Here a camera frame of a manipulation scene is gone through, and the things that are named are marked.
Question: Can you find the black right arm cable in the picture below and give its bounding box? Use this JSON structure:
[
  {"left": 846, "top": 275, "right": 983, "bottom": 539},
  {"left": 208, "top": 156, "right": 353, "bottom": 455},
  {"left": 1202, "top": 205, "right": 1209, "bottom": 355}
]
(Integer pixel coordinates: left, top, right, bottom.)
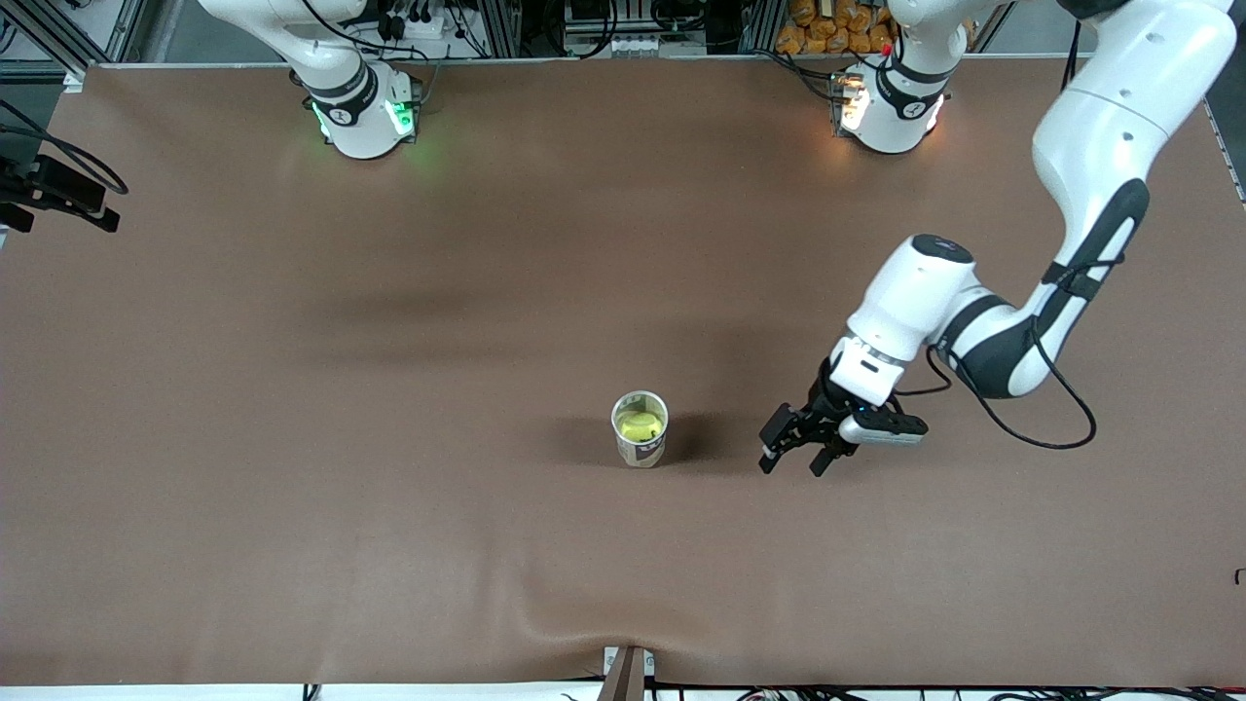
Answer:
[{"left": 0, "top": 97, "right": 130, "bottom": 196}]

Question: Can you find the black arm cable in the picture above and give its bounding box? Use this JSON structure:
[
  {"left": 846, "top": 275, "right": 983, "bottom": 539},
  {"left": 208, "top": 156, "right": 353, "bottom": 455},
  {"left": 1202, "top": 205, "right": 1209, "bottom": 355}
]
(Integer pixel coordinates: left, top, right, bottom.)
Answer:
[
  {"left": 896, "top": 316, "right": 1099, "bottom": 452},
  {"left": 0, "top": 97, "right": 130, "bottom": 196}
]

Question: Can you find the metal bracket with brown post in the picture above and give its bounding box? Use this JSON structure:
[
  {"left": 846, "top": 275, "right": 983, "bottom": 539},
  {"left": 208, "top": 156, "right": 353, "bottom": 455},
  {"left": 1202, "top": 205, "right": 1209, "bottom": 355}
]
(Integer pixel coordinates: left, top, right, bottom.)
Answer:
[{"left": 603, "top": 646, "right": 656, "bottom": 701}]

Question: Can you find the clear Wilson tennis ball can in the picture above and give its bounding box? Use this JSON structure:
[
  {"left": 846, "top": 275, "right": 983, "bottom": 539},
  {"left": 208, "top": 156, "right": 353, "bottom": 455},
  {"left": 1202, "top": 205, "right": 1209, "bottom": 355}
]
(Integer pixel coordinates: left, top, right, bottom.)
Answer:
[{"left": 610, "top": 389, "right": 671, "bottom": 470}]

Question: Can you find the power strip with black plugs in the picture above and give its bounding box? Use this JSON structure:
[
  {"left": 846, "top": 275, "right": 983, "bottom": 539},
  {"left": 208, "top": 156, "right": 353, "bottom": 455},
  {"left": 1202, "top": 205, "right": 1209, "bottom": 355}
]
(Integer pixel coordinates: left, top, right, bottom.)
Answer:
[{"left": 375, "top": 0, "right": 463, "bottom": 45}]

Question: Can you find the brown table cover sheet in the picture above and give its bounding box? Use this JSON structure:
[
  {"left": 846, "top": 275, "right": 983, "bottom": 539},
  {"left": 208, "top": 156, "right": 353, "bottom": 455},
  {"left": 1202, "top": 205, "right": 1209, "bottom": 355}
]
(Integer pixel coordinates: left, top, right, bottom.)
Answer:
[{"left": 0, "top": 58, "right": 1246, "bottom": 688}]

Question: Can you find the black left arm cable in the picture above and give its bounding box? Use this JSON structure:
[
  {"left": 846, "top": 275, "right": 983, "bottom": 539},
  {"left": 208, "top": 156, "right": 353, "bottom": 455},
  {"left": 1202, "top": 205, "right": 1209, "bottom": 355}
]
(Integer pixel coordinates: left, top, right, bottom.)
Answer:
[{"left": 896, "top": 316, "right": 1099, "bottom": 452}]

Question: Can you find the pile of orange packets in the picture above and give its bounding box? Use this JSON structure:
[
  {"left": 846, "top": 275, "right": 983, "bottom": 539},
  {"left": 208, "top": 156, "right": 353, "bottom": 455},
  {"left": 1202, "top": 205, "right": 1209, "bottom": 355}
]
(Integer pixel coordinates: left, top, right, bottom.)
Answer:
[{"left": 775, "top": 0, "right": 898, "bottom": 55}]

